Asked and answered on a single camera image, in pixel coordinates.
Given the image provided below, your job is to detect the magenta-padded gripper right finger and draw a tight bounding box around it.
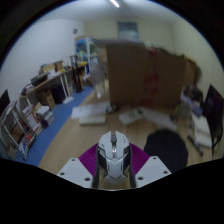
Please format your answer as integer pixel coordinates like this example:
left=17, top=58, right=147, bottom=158
left=128, top=143, right=173, bottom=188

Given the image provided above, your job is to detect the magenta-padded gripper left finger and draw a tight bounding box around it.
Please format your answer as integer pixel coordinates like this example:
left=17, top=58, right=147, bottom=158
left=56, top=143, right=101, bottom=189

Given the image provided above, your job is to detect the white gaming computer mouse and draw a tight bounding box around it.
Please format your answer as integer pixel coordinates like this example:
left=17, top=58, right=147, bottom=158
left=97, top=130, right=132, bottom=186

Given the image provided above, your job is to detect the black scalloped mouse pad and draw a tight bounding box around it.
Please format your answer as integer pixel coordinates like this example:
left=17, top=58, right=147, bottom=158
left=143, top=129, right=189, bottom=165

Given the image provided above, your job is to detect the flat white case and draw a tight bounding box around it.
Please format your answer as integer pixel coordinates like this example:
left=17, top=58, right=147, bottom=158
left=78, top=114, right=107, bottom=126

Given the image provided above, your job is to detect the white book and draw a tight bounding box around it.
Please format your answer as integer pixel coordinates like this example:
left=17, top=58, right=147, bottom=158
left=191, top=113, right=214, bottom=149

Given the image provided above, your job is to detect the cluttered book shelf unit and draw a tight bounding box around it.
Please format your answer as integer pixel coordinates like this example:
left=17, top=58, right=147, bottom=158
left=0, top=99, right=56, bottom=161

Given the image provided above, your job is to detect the clear glass jar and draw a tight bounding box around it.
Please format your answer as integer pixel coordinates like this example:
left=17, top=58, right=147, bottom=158
left=91, top=63, right=109, bottom=99

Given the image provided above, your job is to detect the large brown cardboard box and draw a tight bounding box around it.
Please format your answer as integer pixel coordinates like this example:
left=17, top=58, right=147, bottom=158
left=105, top=41, right=187, bottom=109

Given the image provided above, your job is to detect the small brown cardboard box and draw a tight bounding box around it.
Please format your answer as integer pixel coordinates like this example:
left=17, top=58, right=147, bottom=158
left=184, top=58, right=198, bottom=86

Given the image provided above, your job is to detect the white glass display cabinet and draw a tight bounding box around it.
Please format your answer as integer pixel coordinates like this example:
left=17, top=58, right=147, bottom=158
left=74, top=35, right=99, bottom=64

